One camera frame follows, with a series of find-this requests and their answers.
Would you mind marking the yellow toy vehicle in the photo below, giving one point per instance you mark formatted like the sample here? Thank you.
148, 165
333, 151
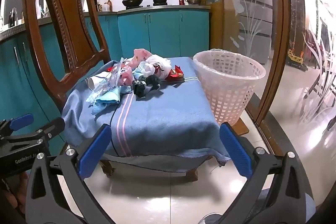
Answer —
295, 57

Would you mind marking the black wok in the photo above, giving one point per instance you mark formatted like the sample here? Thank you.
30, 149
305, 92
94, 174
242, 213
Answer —
132, 1

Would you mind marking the carved wooden chair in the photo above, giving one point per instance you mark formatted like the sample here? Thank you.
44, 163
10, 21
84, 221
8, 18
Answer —
68, 16

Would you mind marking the red snack wrapper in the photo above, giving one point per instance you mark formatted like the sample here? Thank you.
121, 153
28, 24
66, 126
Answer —
111, 69
176, 73

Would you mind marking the dark bottle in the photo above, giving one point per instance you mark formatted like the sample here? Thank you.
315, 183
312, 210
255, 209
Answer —
95, 3

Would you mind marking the blue striped blanket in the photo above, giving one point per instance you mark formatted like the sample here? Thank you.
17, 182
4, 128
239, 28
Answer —
162, 113

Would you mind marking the pink printed wrapper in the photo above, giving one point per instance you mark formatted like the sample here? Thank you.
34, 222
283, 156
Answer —
140, 56

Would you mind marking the dark kettle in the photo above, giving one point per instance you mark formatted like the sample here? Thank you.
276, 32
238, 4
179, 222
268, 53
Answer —
13, 16

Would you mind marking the grey kitchen countertop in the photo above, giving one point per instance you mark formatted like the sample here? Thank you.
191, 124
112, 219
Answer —
162, 7

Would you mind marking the light blue face mask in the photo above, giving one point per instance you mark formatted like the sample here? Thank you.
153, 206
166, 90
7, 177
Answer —
107, 100

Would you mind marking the pink crumpled wrapper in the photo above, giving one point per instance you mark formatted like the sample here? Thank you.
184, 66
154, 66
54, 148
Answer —
124, 77

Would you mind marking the etched glass sliding door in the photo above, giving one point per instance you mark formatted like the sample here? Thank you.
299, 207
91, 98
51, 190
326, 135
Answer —
296, 69

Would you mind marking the grey refrigerator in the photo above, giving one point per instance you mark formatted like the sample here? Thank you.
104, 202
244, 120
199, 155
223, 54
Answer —
256, 11

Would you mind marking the black crumpled wrapper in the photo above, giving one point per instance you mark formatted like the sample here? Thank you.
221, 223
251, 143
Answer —
141, 87

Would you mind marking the white plastic bag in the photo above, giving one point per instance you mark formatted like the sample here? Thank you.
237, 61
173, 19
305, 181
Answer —
158, 61

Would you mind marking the person's left hand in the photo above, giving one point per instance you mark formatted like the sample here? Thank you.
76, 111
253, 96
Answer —
17, 187

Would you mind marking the white blue-striped paper cup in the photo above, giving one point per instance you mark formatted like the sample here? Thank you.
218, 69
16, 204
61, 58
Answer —
94, 82

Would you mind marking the white spray bottle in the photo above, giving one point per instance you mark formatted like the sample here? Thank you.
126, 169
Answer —
38, 7

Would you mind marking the white plastic mesh basket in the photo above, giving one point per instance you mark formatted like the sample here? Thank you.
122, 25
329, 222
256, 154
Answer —
231, 98

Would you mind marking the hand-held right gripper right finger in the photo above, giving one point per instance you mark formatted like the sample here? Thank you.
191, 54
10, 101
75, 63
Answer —
235, 150

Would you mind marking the blue white wrapper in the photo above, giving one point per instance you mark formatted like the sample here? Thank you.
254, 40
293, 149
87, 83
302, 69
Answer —
140, 71

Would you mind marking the clear plastic bag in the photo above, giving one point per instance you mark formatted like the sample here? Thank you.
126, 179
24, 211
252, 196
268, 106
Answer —
111, 81

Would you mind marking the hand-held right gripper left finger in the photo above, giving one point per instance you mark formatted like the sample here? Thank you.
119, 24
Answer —
95, 150

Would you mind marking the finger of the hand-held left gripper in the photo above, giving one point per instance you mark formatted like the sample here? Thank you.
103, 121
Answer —
21, 120
52, 126

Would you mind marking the brown bottle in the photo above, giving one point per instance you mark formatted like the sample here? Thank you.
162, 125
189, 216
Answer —
109, 5

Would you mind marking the teal kitchen cabinets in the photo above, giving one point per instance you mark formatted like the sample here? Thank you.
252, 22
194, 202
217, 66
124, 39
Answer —
162, 35

